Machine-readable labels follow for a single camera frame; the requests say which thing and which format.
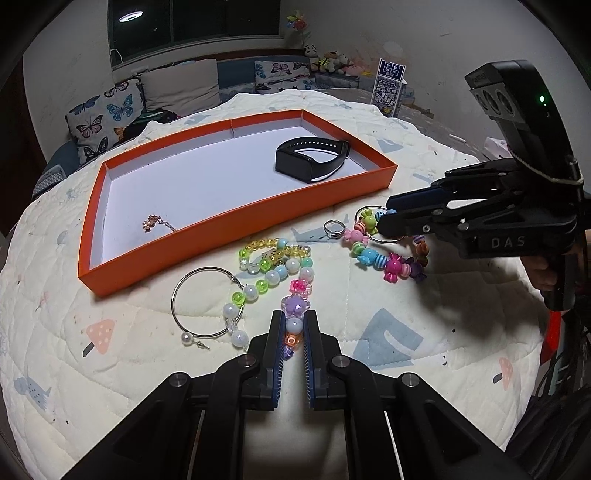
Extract blue sofa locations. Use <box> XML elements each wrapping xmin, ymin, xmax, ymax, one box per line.
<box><xmin>32</xmin><ymin>54</ymin><xmax>370</xmax><ymax>199</ymax></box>

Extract black smart band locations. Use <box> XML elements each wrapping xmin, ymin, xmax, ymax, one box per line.
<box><xmin>274</xmin><ymin>137</ymin><xmax>350</xmax><ymax>184</ymax></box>

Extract white quilted printed blanket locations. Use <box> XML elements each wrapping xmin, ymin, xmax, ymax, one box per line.
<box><xmin>0</xmin><ymin>88</ymin><xmax>555</xmax><ymax>480</ymax></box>

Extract person's right hand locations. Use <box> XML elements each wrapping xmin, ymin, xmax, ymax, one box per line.
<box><xmin>521</xmin><ymin>255</ymin><xmax>559</xmax><ymax>292</ymax></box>

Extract plain silver hoop earring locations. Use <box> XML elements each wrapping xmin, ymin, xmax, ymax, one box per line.
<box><xmin>355</xmin><ymin>204</ymin><xmax>407</xmax><ymax>244</ymax></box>

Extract small butterfly print pillow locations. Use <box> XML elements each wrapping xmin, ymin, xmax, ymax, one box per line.
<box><xmin>254</xmin><ymin>59</ymin><xmax>317</xmax><ymax>94</ymax></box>

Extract colourful artificial flowers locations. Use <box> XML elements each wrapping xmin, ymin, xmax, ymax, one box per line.
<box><xmin>285</xmin><ymin>11</ymin><xmax>309</xmax><ymax>47</ymax></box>

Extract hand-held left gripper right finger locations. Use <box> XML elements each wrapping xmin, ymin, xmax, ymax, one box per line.
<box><xmin>303</xmin><ymin>309</ymin><xmax>532</xmax><ymax>480</ymax></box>

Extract silver hoop earring with pearl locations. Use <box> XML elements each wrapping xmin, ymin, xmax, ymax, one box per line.
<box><xmin>171</xmin><ymin>268</ymin><xmax>243</xmax><ymax>352</ymax></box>

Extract green yellow bead bracelet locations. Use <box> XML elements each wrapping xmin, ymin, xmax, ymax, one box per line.
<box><xmin>238</xmin><ymin>237</ymin><xmax>313</xmax><ymax>274</ymax></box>

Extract dark window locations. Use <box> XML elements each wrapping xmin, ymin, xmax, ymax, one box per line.
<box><xmin>107</xmin><ymin>0</ymin><xmax>282</xmax><ymax>70</ymax></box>

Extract dark cloth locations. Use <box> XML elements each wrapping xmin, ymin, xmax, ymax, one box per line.
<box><xmin>122</xmin><ymin>108</ymin><xmax>180</xmax><ymax>139</ymax></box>

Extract colourful candy bead bracelet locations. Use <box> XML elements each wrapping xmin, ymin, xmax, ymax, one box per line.
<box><xmin>342</xmin><ymin>209</ymin><xmax>430</xmax><ymax>283</ymax></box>

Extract plush toys group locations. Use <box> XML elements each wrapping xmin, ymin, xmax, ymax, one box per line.
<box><xmin>322</xmin><ymin>49</ymin><xmax>354</xmax><ymax>75</ymax></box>

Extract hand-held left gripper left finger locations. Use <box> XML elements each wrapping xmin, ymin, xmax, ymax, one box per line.
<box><xmin>60</xmin><ymin>310</ymin><xmax>284</xmax><ymax>480</ymax></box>

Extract blue printed box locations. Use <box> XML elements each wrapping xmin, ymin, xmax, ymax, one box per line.
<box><xmin>372</xmin><ymin>58</ymin><xmax>408</xmax><ymax>117</ymax></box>

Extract rose gold pendant necklace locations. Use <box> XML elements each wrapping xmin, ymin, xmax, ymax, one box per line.
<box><xmin>141</xmin><ymin>213</ymin><xmax>177</xmax><ymax>234</ymax></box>

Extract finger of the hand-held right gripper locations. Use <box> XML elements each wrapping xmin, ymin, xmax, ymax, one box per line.
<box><xmin>385</xmin><ymin>158</ymin><xmax>523</xmax><ymax>213</ymax></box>
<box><xmin>378</xmin><ymin>202</ymin><xmax>486</xmax><ymax>241</ymax></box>

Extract orange shallow tray box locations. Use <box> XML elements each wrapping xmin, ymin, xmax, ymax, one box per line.
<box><xmin>78</xmin><ymin>109</ymin><xmax>398</xmax><ymax>298</ymax></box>

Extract grey pillow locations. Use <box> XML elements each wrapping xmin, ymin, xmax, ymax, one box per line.
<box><xmin>140</xmin><ymin>58</ymin><xmax>221</xmax><ymax>117</ymax></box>

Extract pearl and flower bead string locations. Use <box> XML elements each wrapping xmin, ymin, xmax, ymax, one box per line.
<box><xmin>223</xmin><ymin>257</ymin><xmax>315</xmax><ymax>363</ymax></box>

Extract large butterfly print pillow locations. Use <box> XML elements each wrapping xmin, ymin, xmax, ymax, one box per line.
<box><xmin>65</xmin><ymin>78</ymin><xmax>146</xmax><ymax>167</ymax></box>

